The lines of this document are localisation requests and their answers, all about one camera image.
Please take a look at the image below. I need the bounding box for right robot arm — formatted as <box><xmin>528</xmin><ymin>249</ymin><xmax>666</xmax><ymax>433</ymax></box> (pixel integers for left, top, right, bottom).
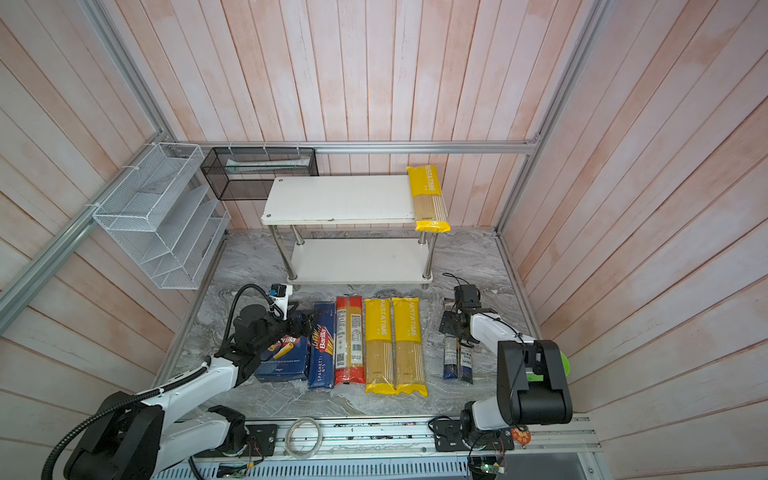
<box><xmin>440</xmin><ymin>309</ymin><xmax>573</xmax><ymax>448</ymax></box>

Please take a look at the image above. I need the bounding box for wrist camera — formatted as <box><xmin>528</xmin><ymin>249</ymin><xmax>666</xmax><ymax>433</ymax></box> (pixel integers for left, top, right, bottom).
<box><xmin>268</xmin><ymin>284</ymin><xmax>293</xmax><ymax>320</ymax></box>
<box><xmin>454</xmin><ymin>284</ymin><xmax>482</xmax><ymax>312</ymax></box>

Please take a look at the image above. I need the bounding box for yellow spaghetti bag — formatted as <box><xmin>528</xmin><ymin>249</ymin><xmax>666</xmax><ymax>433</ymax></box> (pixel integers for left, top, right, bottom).
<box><xmin>364</xmin><ymin>298</ymin><xmax>397</xmax><ymax>395</ymax></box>
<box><xmin>407</xmin><ymin>165</ymin><xmax>451</xmax><ymax>233</ymax></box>
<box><xmin>392</xmin><ymin>298</ymin><xmax>428</xmax><ymax>397</ymax></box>

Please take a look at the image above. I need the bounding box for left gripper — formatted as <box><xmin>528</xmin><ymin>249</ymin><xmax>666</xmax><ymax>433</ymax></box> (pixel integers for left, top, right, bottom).
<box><xmin>254</xmin><ymin>300</ymin><xmax>322</xmax><ymax>353</ymax></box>

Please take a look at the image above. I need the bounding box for white wire mesh organizer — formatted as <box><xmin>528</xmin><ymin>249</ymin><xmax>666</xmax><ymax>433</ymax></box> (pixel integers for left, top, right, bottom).
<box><xmin>94</xmin><ymin>143</ymin><xmax>230</xmax><ymax>290</ymax></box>

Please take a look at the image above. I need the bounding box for dark blue spaghetti bag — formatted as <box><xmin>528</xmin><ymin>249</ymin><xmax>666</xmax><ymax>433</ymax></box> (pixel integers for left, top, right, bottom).
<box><xmin>442</xmin><ymin>298</ymin><xmax>474</xmax><ymax>384</ymax></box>

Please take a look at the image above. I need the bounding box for black mesh basket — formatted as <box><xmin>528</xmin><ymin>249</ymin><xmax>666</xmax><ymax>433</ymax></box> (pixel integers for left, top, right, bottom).
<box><xmin>201</xmin><ymin>146</ymin><xmax>319</xmax><ymax>201</ymax></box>

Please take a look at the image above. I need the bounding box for white two-tier shelf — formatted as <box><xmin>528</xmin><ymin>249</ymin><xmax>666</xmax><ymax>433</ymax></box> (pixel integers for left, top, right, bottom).
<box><xmin>262</xmin><ymin>175</ymin><xmax>437</xmax><ymax>286</ymax></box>

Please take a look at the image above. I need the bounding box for coiled white cable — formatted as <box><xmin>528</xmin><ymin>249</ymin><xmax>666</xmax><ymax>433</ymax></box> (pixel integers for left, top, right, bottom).
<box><xmin>283</xmin><ymin>416</ymin><xmax>324</xmax><ymax>460</ymax></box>

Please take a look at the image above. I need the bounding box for blue Barilla pasta box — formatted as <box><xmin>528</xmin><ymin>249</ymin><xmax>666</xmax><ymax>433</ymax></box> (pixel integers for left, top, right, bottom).
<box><xmin>253</xmin><ymin>335</ymin><xmax>310</xmax><ymax>382</ymax></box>

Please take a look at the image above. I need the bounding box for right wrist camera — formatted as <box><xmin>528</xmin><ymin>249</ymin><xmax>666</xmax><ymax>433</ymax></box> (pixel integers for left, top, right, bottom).
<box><xmin>454</xmin><ymin>284</ymin><xmax>482</xmax><ymax>312</ymax></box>

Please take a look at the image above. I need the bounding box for narrow blue Barilla spaghetti box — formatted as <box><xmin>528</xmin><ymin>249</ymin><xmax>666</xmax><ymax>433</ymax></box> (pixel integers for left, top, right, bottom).
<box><xmin>308</xmin><ymin>302</ymin><xmax>336</xmax><ymax>389</ymax></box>

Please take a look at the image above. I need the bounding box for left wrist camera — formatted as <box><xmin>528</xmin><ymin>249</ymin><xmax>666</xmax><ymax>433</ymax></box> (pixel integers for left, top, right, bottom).
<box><xmin>268</xmin><ymin>284</ymin><xmax>293</xmax><ymax>320</ymax></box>

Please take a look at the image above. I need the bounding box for red round tag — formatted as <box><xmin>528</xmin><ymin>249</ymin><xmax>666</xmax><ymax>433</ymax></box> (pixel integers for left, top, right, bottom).
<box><xmin>510</xmin><ymin>426</ymin><xmax>532</xmax><ymax>446</ymax></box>

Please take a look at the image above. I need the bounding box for green funnel cup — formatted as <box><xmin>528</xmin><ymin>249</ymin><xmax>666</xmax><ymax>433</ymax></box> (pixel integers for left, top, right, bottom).
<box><xmin>560</xmin><ymin>353</ymin><xmax>571</xmax><ymax>377</ymax></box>

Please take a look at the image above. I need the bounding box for red spaghetti bag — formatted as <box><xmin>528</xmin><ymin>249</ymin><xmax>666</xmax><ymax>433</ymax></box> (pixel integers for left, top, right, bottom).
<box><xmin>334</xmin><ymin>296</ymin><xmax>365</xmax><ymax>385</ymax></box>

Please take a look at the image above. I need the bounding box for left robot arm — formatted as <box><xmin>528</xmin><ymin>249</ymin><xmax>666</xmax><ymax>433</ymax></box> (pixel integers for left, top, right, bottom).
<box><xmin>40</xmin><ymin>284</ymin><xmax>313</xmax><ymax>479</ymax></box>

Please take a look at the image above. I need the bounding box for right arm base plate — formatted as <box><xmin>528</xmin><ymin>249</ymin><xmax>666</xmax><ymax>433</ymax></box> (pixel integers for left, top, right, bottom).
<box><xmin>427</xmin><ymin>416</ymin><xmax>514</xmax><ymax>453</ymax></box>

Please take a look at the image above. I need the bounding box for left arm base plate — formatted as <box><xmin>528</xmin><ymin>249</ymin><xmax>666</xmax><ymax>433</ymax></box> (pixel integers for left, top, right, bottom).
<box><xmin>215</xmin><ymin>424</ymin><xmax>278</xmax><ymax>458</ymax></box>

